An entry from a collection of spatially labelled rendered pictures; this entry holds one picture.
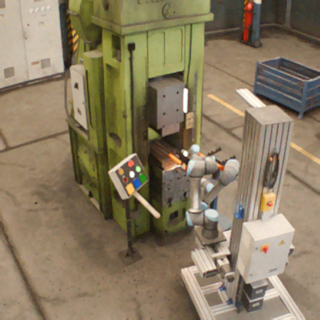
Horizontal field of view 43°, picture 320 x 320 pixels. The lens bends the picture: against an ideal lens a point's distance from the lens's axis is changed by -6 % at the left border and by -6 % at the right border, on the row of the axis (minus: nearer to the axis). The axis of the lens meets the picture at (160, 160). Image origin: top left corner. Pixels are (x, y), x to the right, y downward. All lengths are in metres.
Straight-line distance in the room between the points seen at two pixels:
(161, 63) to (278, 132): 1.53
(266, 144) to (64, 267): 2.62
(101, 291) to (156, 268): 0.63
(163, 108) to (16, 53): 5.35
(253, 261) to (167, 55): 1.98
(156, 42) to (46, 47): 5.35
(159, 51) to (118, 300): 2.37
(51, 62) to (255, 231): 6.83
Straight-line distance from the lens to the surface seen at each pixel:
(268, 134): 2.80
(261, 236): 3.08
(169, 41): 3.93
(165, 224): 4.66
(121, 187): 3.77
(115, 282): 4.36
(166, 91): 3.89
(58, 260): 4.66
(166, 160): 4.24
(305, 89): 7.43
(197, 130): 4.53
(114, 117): 4.28
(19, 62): 8.90
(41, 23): 8.84
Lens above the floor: 3.27
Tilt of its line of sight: 33 degrees down
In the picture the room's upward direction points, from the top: straight up
